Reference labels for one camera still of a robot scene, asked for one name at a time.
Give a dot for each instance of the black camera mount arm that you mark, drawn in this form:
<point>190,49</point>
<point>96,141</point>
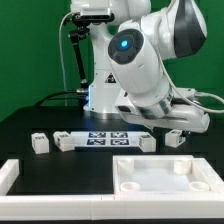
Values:
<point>76,36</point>

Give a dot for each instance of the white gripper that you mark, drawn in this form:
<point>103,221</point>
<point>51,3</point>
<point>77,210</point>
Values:
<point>164,114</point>

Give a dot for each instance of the white sheet with tags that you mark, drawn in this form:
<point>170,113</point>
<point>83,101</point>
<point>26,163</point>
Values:
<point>105,139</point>

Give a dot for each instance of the grey camera on mount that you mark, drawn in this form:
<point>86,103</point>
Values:
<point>96,13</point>

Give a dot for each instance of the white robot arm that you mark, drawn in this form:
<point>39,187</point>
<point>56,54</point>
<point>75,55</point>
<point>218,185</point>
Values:
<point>130,44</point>

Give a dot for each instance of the white U-shaped obstacle fence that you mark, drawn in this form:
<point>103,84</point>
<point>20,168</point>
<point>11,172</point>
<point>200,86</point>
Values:
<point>122,205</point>

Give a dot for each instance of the white square table top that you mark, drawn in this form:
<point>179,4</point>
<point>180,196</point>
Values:
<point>163,174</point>

